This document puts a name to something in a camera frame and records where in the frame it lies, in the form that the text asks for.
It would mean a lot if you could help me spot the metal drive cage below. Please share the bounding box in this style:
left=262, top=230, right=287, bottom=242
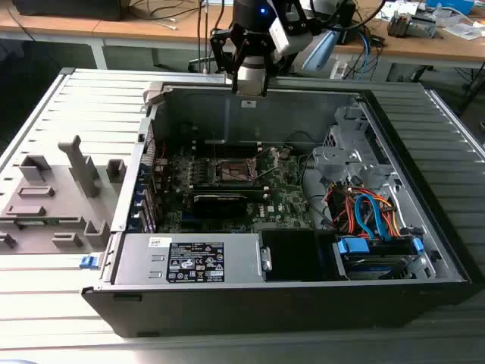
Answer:
left=311, top=105, right=402, bottom=183

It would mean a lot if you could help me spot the grey power supply unit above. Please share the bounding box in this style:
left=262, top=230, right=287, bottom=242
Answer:
left=111, top=231, right=266, bottom=285

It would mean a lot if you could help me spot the grey electronic device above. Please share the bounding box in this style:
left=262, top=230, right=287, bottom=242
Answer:
left=386, top=11, right=437, bottom=38

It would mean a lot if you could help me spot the black plastic shroud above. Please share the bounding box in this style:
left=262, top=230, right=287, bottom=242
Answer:
left=261, top=229, right=349, bottom=282

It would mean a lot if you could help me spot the CPU socket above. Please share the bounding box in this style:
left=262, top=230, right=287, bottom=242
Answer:
left=210, top=157, right=258, bottom=186

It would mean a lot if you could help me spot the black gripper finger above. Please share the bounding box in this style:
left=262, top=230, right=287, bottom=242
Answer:
left=261, top=49, right=283, bottom=98
left=209, top=27, right=243, bottom=95

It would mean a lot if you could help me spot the blue cardboard box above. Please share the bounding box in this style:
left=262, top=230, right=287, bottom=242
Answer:
left=426, top=0, right=474, bottom=14

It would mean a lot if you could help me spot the red orange wire bundle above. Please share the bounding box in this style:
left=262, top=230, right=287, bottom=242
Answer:
left=324, top=187, right=365, bottom=233

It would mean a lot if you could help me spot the blue flat wire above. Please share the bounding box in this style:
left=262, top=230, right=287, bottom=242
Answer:
left=354, top=193, right=391, bottom=240

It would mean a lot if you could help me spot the black PC case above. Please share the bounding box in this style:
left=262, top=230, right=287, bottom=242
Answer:
left=81, top=81, right=474, bottom=338

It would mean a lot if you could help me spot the blue cable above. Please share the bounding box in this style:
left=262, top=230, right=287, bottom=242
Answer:
left=355, top=30, right=374, bottom=79

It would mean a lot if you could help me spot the silver CPU green edge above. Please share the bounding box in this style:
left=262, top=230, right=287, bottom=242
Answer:
left=237, top=75, right=265, bottom=96

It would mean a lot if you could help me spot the black desktop box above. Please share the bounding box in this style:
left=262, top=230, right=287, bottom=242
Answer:
left=335, top=2, right=359, bottom=46

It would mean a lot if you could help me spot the grey parts rack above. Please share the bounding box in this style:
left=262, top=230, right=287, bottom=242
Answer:
left=0, top=134, right=128, bottom=255

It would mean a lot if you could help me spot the wooden desk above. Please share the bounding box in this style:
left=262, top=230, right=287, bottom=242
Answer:
left=0, top=0, right=485, bottom=71

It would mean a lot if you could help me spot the green motherboard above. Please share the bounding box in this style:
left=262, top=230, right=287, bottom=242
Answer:
left=153, top=149, right=315, bottom=234

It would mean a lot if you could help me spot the office chair base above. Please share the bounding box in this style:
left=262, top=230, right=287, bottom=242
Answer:
left=188, top=56, right=213, bottom=74

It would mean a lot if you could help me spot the hard disk blue carrier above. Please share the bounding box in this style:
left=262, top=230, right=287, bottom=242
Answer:
left=333, top=234, right=427, bottom=281

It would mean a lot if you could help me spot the black graphics card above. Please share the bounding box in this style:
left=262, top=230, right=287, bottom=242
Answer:
left=191, top=193, right=249, bottom=220

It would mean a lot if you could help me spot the metal socket cover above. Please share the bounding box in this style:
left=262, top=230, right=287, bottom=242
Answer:
left=252, top=146, right=283, bottom=181

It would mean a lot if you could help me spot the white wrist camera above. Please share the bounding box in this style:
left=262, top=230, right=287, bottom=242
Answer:
left=269, top=15, right=302, bottom=57

